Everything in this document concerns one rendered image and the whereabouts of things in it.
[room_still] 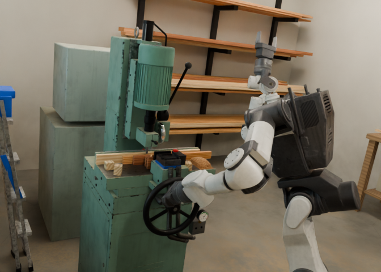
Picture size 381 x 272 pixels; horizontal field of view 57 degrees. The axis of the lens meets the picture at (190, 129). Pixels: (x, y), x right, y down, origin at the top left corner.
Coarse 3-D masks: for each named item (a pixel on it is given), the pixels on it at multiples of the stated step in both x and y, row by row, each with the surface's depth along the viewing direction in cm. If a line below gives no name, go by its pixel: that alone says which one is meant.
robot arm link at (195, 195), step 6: (180, 186) 131; (192, 186) 125; (180, 192) 131; (186, 192) 128; (192, 192) 126; (198, 192) 125; (180, 198) 132; (186, 198) 131; (192, 198) 128; (198, 198) 126; (204, 198) 126; (210, 198) 126; (198, 204) 128; (204, 204) 126
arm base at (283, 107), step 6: (282, 102) 123; (282, 108) 121; (288, 108) 126; (246, 114) 129; (282, 114) 121; (288, 114) 124; (246, 120) 128; (282, 120) 122; (288, 120) 123; (282, 126) 127; (288, 126) 125; (276, 132) 128; (282, 132) 128
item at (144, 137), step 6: (138, 132) 185; (144, 132) 179; (150, 132) 181; (138, 138) 185; (144, 138) 178; (150, 138) 178; (156, 138) 180; (144, 144) 178; (150, 144) 179; (156, 144) 181
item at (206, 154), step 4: (184, 152) 197; (188, 152) 198; (192, 152) 199; (196, 152) 200; (200, 152) 201; (204, 152) 202; (208, 152) 204; (124, 156) 178; (128, 156) 179; (132, 156) 180; (188, 156) 197; (192, 156) 199; (196, 156) 200; (200, 156) 202; (204, 156) 203; (208, 156) 204; (124, 160) 178; (128, 160) 180; (132, 160) 181
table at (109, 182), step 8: (96, 168) 173; (104, 168) 170; (128, 168) 174; (136, 168) 176; (144, 168) 177; (192, 168) 185; (96, 176) 173; (104, 176) 162; (112, 176) 162; (120, 176) 163; (128, 176) 165; (136, 176) 166; (144, 176) 169; (152, 176) 171; (104, 184) 162; (112, 184) 161; (120, 184) 163; (128, 184) 166; (136, 184) 168; (144, 184) 170; (152, 184) 167; (160, 192) 164
